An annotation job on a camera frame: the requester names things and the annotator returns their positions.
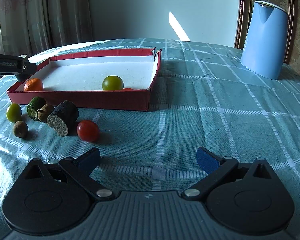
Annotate orange mandarin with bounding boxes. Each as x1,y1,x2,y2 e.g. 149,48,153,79
24,78,44,92

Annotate red cherry tomato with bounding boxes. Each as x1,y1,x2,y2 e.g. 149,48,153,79
77,120,100,142

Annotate dark cut vegetable chunk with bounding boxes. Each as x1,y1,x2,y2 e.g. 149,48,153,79
46,100,79,137

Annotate green cherry tomato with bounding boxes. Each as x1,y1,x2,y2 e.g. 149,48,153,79
102,75,124,91
6,103,22,122

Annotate green cucumber piece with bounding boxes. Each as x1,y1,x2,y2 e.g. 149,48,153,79
26,96,46,121

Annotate patterned brown curtain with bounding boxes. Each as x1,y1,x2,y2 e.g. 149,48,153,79
0,0,93,56

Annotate brown longan fruit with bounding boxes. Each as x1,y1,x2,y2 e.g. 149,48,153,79
13,121,29,138
38,104,55,122

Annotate teal checked tablecloth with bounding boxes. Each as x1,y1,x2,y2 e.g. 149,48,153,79
0,38,300,240

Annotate blue electric kettle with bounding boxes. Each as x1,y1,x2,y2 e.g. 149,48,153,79
241,1,288,80

